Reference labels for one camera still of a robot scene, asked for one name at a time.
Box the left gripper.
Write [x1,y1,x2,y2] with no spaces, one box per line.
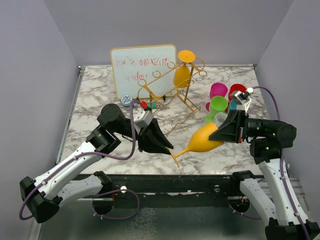
[114,117,175,155]

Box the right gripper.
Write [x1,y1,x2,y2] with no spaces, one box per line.
[208,108,271,142]

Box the clear wine glass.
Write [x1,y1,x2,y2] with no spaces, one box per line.
[212,112,228,127]

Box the teal wine glass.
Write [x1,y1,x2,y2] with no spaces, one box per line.
[227,100,237,112]

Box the green wine glass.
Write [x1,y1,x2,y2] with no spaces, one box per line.
[205,95,228,124]

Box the orange wine glass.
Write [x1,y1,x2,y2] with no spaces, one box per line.
[173,50,196,89]
[169,122,224,168]

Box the pink wine glass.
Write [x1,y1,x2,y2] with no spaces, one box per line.
[205,82,228,112]

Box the red wine glass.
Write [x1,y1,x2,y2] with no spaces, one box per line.
[225,83,247,113]

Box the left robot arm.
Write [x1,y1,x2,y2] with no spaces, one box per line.
[19,100,174,223]

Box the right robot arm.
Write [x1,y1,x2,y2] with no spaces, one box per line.
[208,110,320,240]

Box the blue white small can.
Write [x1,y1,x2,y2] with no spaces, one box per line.
[120,94,133,111]

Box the yellow framed whiteboard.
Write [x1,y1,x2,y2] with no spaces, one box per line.
[110,44,177,98]

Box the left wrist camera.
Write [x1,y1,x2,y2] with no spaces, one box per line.
[133,100,153,133]

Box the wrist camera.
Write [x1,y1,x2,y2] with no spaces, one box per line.
[230,87,254,113]
[133,100,153,133]

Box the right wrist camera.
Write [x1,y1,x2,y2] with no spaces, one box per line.
[230,87,254,113]

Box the gold wire glass rack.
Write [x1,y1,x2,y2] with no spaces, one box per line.
[137,57,208,135]

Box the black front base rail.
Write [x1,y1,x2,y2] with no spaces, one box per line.
[86,174,250,212]

